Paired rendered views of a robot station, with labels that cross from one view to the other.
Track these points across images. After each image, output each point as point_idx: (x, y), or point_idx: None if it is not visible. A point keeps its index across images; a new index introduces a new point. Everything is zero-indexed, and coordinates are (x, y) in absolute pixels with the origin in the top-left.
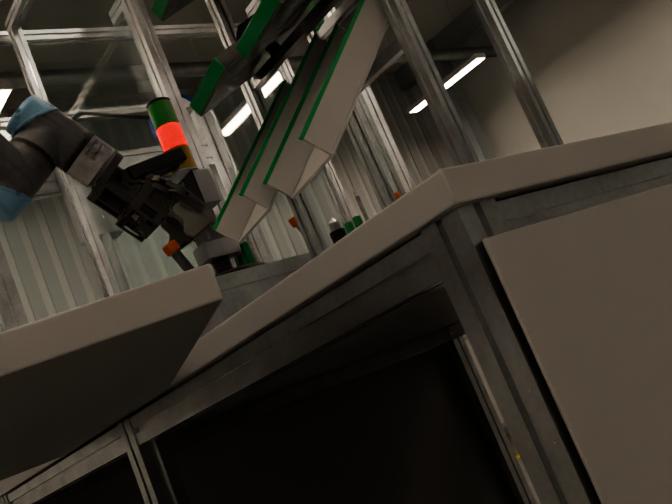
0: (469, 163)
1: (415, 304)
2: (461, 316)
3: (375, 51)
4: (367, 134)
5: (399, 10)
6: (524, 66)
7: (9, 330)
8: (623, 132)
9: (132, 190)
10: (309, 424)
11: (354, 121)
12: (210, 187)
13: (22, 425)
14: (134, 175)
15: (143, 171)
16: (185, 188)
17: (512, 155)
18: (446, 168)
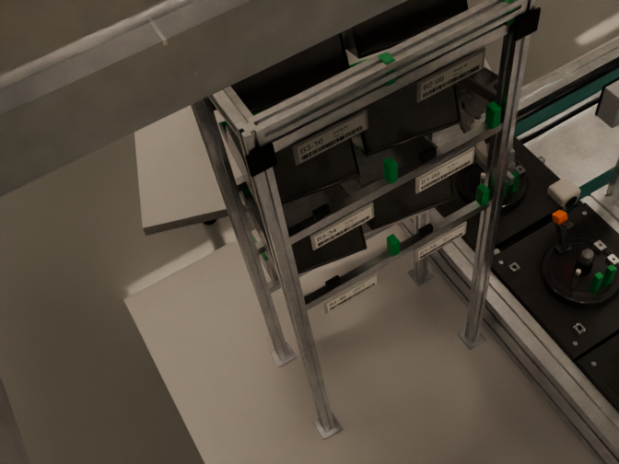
0: (129, 310)
1: None
2: None
3: (265, 269)
4: (481, 273)
5: (251, 282)
6: (313, 391)
7: (138, 180)
8: (170, 394)
9: (457, 86)
10: None
11: (476, 259)
12: (609, 112)
13: None
14: (459, 81)
15: (465, 85)
16: (462, 125)
17: (138, 330)
18: (124, 301)
